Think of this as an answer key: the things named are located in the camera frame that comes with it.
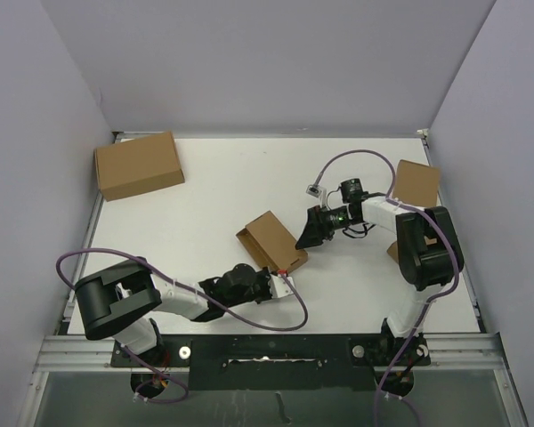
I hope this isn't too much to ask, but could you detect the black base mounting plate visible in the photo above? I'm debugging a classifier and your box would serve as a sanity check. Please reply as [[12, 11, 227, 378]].
[[109, 333, 431, 395]]

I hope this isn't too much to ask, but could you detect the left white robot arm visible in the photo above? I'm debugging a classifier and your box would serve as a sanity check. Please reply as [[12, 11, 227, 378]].
[[75, 261, 273, 366]]

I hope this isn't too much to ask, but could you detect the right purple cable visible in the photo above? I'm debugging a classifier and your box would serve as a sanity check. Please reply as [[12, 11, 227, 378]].
[[313, 149, 462, 427]]

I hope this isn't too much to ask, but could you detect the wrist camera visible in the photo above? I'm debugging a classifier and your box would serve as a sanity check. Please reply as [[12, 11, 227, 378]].
[[306, 183, 327, 199], [269, 270, 295, 299]]

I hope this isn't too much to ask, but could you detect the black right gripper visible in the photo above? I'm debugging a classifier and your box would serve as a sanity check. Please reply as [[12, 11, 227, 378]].
[[295, 205, 358, 251]]

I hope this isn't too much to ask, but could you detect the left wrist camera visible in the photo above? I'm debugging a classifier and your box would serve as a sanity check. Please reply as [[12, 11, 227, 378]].
[[269, 270, 295, 299]]

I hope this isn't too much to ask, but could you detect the cardboard box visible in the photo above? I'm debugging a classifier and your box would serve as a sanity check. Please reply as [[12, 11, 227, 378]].
[[392, 160, 441, 208], [94, 132, 185, 201], [236, 211, 308, 273], [386, 238, 437, 263]]

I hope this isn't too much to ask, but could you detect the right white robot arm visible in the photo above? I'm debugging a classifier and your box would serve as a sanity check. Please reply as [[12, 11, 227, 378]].
[[295, 178, 464, 364]]

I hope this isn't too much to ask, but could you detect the aluminium table frame rail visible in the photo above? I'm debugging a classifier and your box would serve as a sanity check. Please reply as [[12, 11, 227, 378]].
[[20, 131, 530, 427]]

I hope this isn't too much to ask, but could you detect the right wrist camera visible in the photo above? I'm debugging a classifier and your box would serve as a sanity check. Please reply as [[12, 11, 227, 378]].
[[306, 183, 327, 199]]

